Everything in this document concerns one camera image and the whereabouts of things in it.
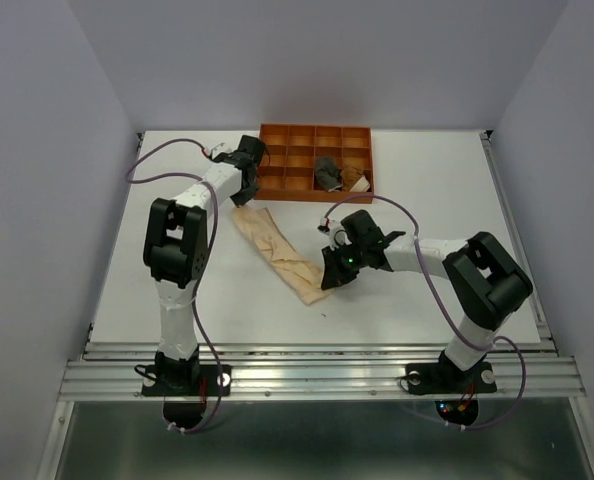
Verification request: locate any orange compartment tray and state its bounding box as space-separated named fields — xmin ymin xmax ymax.
xmin=256 ymin=123 xmax=374 ymax=203

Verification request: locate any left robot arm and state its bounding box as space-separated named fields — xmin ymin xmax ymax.
xmin=135 ymin=135 xmax=266 ymax=397

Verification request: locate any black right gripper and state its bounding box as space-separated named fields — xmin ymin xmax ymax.
xmin=321 ymin=240 xmax=367 ymax=289

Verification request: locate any aluminium right side rail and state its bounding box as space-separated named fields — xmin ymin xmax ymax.
xmin=479 ymin=130 xmax=559 ymax=354

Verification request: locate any peach underwear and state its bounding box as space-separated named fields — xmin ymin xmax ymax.
xmin=231 ymin=206 xmax=331 ymax=305

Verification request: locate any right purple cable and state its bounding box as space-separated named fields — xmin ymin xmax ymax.
xmin=324 ymin=194 xmax=528 ymax=432

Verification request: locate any dark grey underwear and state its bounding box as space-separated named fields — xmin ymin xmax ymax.
xmin=315 ymin=156 xmax=342 ymax=192

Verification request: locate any aluminium rail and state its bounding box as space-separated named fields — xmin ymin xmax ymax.
xmin=479 ymin=130 xmax=559 ymax=354
xmin=59 ymin=341 xmax=586 ymax=402

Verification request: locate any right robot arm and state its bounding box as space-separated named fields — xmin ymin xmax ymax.
xmin=318 ymin=210 xmax=533 ymax=395

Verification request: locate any brown underwear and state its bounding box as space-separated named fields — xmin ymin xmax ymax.
xmin=340 ymin=165 xmax=371 ymax=193

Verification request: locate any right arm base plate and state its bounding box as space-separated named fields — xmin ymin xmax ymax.
xmin=402 ymin=362 xmax=497 ymax=396

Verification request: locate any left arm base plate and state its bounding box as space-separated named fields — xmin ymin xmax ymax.
xmin=134 ymin=364 xmax=232 ymax=397

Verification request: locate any aluminium front rail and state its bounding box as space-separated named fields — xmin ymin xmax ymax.
xmin=59 ymin=341 xmax=586 ymax=402

